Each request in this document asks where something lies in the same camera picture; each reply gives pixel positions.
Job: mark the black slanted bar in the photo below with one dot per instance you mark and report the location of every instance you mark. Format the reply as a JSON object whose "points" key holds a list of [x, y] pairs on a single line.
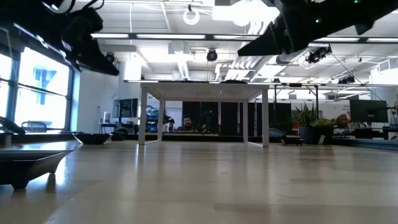
{"points": [[12, 125]]}

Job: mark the black wavy leaf plate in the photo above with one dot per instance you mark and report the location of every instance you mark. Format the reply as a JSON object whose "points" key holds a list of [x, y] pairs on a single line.
{"points": [[234, 81], [92, 138]]}

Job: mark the black ceiling device cluster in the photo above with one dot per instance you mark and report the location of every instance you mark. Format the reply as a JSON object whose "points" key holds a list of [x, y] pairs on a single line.
{"points": [[318, 54]]}

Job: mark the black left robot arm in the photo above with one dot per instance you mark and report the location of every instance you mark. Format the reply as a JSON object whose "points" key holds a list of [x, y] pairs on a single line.
{"points": [[25, 18]]}

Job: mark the black monitor on stand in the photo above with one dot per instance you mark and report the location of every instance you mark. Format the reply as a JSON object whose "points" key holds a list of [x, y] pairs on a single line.
{"points": [[126, 108]]}

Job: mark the white perforated shelf riser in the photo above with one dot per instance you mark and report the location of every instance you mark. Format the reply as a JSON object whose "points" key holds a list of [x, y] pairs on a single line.
{"points": [[202, 91]]}

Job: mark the potted green succulent plant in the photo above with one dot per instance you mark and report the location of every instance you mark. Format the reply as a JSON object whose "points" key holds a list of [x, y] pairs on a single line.
{"points": [[312, 136]]}

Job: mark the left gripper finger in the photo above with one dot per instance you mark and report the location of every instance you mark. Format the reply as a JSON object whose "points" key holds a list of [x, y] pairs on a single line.
{"points": [[93, 60]]}

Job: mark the black aluminium table frame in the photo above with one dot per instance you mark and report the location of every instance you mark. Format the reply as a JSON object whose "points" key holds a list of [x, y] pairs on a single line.
{"points": [[202, 138]]}

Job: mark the black background robot arm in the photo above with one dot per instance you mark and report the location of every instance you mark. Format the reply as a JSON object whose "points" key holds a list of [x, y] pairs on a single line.
{"points": [[168, 119]]}

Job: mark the small black ceiling device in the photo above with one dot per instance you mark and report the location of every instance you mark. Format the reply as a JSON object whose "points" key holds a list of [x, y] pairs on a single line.
{"points": [[346, 80]]}

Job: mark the black square footed plate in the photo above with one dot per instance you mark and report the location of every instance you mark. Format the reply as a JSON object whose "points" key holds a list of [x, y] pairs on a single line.
{"points": [[21, 169], [292, 140]]}

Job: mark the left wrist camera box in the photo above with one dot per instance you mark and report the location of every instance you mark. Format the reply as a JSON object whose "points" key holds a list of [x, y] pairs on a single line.
{"points": [[84, 23]]}

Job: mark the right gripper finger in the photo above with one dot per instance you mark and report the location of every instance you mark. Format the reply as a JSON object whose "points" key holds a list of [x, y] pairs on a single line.
{"points": [[270, 43]]}

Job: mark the black ceiling dome camera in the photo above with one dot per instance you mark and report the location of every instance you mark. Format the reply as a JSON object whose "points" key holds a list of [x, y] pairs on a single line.
{"points": [[109, 58], [212, 55]]}

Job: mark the large black monitor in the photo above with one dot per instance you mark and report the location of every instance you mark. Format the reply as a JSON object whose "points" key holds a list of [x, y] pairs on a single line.
{"points": [[368, 111]]}

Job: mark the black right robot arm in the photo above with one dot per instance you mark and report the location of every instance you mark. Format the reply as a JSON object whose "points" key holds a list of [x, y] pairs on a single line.
{"points": [[357, 15]]}

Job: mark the dark rounded chair back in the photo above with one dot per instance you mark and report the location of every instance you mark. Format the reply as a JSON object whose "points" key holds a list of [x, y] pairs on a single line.
{"points": [[119, 134]]}

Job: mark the person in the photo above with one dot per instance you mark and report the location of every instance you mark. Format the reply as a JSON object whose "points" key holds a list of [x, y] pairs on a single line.
{"points": [[342, 121], [186, 122]]}

